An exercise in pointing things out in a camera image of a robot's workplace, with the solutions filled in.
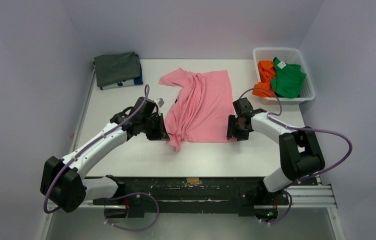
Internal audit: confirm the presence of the pink t-shirt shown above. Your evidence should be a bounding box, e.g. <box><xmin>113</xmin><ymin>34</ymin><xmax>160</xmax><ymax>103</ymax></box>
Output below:
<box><xmin>159</xmin><ymin>68</ymin><xmax>234</xmax><ymax>152</ymax></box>

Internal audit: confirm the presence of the folded grey t-shirt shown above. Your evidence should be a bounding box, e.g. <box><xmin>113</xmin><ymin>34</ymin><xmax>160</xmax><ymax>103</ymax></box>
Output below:
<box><xmin>94</xmin><ymin>51</ymin><xmax>141</xmax><ymax>89</ymax></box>

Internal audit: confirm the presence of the white plastic basket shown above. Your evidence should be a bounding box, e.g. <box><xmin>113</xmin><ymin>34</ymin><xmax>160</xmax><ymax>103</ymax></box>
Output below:
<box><xmin>252</xmin><ymin>47</ymin><xmax>315</xmax><ymax>105</ymax></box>

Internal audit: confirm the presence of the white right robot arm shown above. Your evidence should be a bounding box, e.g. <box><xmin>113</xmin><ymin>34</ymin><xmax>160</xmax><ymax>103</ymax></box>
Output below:
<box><xmin>226</xmin><ymin>98</ymin><xmax>325</xmax><ymax>204</ymax></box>

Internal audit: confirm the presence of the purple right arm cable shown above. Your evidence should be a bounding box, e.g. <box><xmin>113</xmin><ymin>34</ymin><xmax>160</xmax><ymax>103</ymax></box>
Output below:
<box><xmin>238</xmin><ymin>87</ymin><xmax>353</xmax><ymax>226</ymax></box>

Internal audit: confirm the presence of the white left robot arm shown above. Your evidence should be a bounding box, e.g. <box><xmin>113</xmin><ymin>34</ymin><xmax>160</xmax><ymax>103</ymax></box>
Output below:
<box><xmin>41</xmin><ymin>96</ymin><xmax>170</xmax><ymax>213</ymax></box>

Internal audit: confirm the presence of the brown tape piece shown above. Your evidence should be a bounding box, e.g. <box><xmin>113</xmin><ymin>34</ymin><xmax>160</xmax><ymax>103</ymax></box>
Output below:
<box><xmin>186</xmin><ymin>177</ymin><xmax>201</xmax><ymax>186</ymax></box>

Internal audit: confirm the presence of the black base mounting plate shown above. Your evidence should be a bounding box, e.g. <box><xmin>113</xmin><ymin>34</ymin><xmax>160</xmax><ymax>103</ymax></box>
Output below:
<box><xmin>93</xmin><ymin>177</ymin><xmax>289</xmax><ymax>220</ymax></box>

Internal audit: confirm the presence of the folded white t-shirt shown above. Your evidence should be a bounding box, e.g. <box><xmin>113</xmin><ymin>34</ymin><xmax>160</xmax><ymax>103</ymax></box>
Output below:
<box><xmin>100</xmin><ymin>79</ymin><xmax>135</xmax><ymax>91</ymax></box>

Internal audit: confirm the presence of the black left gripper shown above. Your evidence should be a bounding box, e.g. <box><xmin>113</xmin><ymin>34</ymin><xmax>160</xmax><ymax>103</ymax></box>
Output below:
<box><xmin>141</xmin><ymin>112</ymin><xmax>169</xmax><ymax>141</ymax></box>

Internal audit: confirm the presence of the aluminium frame rail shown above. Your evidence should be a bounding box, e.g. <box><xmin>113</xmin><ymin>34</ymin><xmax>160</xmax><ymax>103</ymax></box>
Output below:
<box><xmin>68</xmin><ymin>185</ymin><xmax>335</xmax><ymax>214</ymax></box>

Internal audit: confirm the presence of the green t-shirt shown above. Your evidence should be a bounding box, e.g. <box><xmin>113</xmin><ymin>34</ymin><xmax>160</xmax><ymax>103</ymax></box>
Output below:
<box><xmin>270</xmin><ymin>57</ymin><xmax>307</xmax><ymax>99</ymax></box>

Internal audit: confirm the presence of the folded blue t-shirt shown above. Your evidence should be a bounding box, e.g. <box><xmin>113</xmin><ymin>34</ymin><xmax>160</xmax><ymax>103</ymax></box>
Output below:
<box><xmin>134</xmin><ymin>54</ymin><xmax>144</xmax><ymax>86</ymax></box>

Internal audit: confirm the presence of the orange t-shirt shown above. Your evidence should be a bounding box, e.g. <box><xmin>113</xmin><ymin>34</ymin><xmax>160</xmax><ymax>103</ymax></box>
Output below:
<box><xmin>252</xmin><ymin>60</ymin><xmax>276</xmax><ymax>98</ymax></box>

